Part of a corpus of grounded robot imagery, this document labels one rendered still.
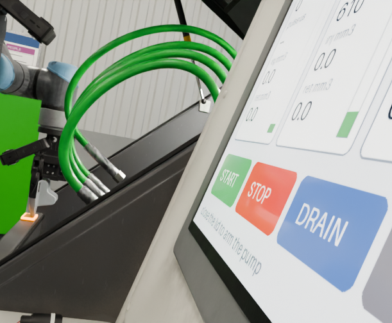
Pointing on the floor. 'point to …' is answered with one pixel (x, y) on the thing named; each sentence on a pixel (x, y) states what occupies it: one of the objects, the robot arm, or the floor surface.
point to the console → (151, 312)
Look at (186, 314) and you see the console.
